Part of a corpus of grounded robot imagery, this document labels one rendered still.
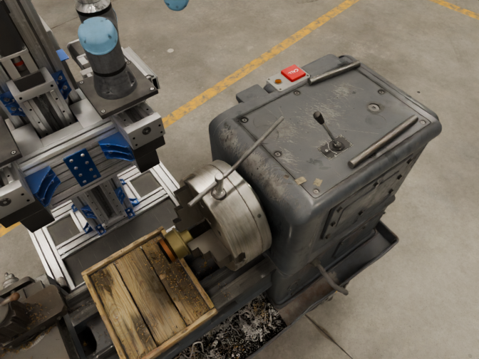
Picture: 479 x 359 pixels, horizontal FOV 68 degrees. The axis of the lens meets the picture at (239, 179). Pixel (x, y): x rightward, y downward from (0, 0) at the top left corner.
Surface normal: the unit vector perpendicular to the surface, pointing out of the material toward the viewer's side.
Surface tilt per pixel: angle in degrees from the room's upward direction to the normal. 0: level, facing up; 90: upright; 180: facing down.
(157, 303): 0
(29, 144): 0
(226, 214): 27
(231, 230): 43
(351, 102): 0
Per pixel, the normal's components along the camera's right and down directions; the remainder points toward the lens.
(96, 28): 0.03, -0.47
